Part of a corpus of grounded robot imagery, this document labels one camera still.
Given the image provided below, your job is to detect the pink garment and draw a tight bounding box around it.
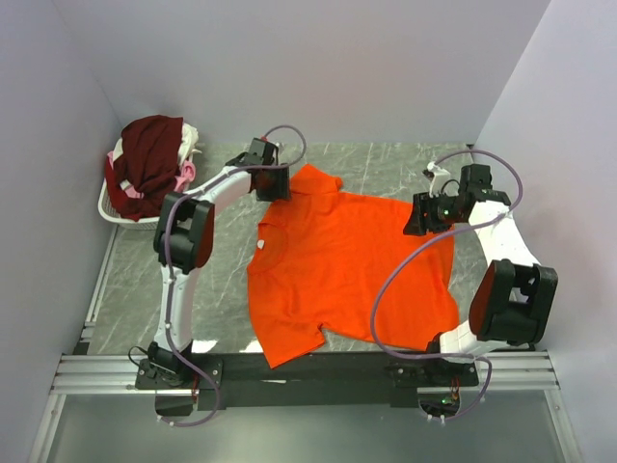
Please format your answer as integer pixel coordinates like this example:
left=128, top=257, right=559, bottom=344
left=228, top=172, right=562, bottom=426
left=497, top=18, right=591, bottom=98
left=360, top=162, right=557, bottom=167
left=116, top=154, right=197, bottom=200

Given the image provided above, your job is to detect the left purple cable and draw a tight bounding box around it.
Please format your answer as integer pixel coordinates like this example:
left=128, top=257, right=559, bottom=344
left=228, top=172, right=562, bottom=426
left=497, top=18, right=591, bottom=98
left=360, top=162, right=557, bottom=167
left=158, top=124, right=308, bottom=429

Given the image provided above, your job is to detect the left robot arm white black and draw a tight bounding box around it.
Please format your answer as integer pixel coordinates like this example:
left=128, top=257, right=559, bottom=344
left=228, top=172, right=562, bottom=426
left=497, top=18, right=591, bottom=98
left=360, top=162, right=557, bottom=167
left=138, top=137, right=290, bottom=388

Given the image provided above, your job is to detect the black base beam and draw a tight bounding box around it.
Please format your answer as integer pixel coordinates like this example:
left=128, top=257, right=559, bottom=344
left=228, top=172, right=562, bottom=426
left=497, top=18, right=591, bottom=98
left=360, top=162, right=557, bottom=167
left=135, top=352, right=479, bottom=417

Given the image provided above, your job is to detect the orange t-shirt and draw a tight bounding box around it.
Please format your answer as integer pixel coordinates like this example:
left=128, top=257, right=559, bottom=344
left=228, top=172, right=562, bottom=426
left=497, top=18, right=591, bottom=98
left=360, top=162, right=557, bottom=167
left=247, top=165, right=459, bottom=368

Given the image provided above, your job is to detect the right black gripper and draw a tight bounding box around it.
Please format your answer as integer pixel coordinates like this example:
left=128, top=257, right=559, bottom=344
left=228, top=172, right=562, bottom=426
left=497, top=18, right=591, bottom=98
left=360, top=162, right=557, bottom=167
left=402, top=191, right=465, bottom=236

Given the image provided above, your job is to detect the dark red t-shirt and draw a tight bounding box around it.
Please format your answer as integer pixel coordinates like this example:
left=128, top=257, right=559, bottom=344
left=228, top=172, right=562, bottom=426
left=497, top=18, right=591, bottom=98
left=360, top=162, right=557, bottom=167
left=105, top=115, right=183, bottom=221

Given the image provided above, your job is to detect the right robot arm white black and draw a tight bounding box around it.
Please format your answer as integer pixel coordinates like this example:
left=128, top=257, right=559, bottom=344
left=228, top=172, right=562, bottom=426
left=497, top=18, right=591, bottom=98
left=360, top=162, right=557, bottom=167
left=403, top=162, right=558, bottom=387

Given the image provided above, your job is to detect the aluminium rail frame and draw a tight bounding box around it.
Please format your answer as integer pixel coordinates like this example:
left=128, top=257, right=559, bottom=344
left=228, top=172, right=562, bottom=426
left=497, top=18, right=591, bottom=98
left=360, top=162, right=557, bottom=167
left=32, top=229, right=582, bottom=462

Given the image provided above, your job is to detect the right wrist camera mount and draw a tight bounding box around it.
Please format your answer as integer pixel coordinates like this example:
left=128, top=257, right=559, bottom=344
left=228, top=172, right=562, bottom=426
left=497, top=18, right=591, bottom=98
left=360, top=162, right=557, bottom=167
left=422, top=161, right=459, bottom=198

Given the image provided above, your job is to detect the white garment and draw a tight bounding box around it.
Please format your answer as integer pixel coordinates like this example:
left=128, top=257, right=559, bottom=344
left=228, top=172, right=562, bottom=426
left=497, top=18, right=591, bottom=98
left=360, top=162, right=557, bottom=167
left=107, top=123, right=199, bottom=165

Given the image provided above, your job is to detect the purple cable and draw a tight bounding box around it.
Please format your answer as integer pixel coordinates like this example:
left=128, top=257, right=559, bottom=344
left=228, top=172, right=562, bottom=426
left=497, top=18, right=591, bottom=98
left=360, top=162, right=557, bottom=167
left=158, top=124, right=308, bottom=429
left=369, top=149, right=525, bottom=424

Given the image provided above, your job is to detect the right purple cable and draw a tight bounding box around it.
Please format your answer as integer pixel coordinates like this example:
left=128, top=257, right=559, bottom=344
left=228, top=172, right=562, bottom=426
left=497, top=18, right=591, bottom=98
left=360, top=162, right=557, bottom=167
left=369, top=149, right=525, bottom=424

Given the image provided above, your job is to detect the white laundry basket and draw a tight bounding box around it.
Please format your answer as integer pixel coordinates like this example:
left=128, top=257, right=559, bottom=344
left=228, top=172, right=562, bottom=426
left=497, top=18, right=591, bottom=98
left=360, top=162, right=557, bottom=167
left=97, top=153, right=194, bottom=236

